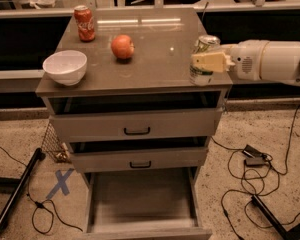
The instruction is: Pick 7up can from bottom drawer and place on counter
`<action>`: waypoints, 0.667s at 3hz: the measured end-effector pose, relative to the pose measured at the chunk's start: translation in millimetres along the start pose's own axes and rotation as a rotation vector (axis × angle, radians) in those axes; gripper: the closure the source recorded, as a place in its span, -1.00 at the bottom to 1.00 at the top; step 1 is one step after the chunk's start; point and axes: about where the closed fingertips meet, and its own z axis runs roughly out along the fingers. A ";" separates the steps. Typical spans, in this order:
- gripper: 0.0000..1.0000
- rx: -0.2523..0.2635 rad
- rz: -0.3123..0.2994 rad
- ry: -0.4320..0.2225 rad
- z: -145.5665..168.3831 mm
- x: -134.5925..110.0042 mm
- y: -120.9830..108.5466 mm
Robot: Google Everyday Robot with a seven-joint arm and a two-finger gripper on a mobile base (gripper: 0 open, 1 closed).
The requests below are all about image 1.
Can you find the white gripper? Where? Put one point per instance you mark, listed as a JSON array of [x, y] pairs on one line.
[[244, 58]]

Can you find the green 7up can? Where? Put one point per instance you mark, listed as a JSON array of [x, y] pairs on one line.
[[205, 43]]

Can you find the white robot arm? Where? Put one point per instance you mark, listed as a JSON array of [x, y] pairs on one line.
[[280, 62]]

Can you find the grey drawer cabinet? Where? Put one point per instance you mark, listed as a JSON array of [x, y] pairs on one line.
[[155, 78]]

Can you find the red coca-cola can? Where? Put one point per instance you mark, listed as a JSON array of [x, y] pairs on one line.
[[85, 23]]

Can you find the open bottom drawer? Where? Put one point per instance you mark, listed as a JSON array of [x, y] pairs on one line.
[[158, 204]]

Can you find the red apple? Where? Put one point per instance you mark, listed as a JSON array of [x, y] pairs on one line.
[[122, 47]]

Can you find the black power adapter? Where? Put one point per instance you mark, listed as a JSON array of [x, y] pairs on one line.
[[253, 156]]

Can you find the white bowl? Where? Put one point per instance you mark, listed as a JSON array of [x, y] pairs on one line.
[[66, 67]]

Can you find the black bar right floor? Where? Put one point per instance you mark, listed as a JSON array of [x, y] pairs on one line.
[[292, 234]]

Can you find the black bar floor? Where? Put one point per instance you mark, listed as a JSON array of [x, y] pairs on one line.
[[38, 155], [292, 234]]

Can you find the blue tape cross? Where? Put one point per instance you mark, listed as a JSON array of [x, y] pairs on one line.
[[61, 184]]

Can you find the black bar left floor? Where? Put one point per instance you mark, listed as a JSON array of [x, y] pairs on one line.
[[38, 155]]

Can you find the top drawer with handle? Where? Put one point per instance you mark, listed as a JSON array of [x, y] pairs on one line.
[[136, 125]]

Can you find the drawer with handle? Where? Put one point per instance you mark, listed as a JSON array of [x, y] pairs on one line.
[[136, 125], [138, 159]]

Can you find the middle drawer with handle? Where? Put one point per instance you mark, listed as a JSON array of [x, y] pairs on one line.
[[138, 159]]

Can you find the wire mesh basket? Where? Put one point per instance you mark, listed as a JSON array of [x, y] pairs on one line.
[[53, 147]]

